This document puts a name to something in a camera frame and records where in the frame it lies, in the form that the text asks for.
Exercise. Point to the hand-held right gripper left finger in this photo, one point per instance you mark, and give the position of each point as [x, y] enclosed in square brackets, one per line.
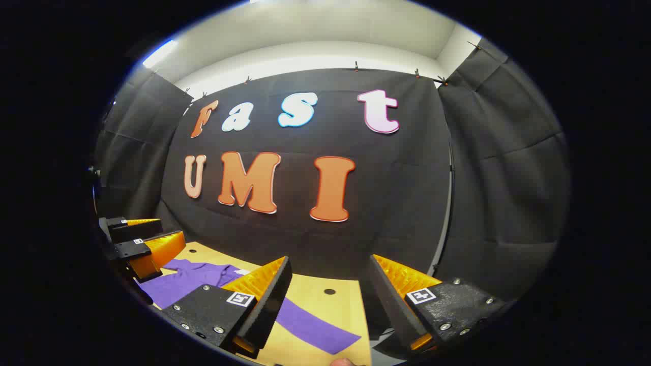
[269, 300]

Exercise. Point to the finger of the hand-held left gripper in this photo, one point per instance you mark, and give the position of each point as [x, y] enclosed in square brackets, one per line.
[135, 230]
[131, 249]

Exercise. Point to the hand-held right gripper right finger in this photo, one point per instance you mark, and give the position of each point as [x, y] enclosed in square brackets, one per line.
[389, 300]

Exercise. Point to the purple knit garment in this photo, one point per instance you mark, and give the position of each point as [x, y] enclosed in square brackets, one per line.
[188, 284]

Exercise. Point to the black stand pole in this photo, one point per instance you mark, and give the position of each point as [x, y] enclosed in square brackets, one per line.
[447, 203]

